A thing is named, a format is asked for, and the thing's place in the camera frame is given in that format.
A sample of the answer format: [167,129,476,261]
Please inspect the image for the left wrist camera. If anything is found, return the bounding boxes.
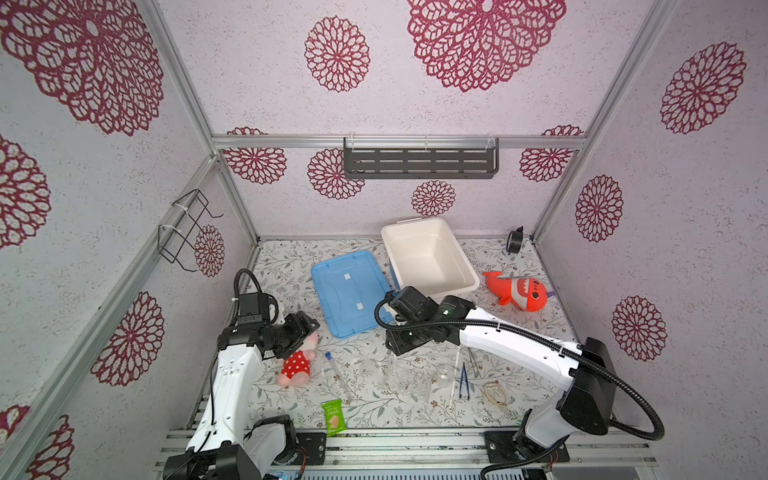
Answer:
[230,268,279,326]

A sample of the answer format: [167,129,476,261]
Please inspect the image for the white plastic storage bin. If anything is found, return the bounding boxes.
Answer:
[381,217,480,301]

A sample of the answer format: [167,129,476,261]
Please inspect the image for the grey wall shelf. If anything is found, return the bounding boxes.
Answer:
[342,138,499,180]

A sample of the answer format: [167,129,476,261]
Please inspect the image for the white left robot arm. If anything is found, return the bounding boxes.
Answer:
[162,311,320,479]

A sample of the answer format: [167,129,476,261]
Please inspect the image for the blue tweezers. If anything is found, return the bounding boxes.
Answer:
[458,363,470,400]

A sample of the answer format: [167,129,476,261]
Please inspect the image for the green snack packet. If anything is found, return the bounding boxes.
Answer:
[322,399,347,437]

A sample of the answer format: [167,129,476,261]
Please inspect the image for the black wire wall rack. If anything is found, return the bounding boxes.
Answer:
[156,189,223,273]

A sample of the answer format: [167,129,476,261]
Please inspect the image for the aluminium frame post right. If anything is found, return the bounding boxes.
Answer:
[530,0,679,247]

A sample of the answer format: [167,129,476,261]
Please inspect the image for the glass stirring rod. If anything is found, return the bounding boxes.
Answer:
[447,346,462,409]

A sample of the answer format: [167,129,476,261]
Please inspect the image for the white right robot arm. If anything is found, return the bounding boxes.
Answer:
[378,297,665,464]

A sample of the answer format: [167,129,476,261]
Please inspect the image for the blue plastic bin lid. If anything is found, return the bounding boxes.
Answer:
[311,250,391,339]

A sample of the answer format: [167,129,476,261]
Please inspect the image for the pink frog plush toy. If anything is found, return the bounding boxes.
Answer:
[276,332,319,388]

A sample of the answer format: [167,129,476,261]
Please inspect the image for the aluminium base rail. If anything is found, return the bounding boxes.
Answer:
[278,428,658,479]

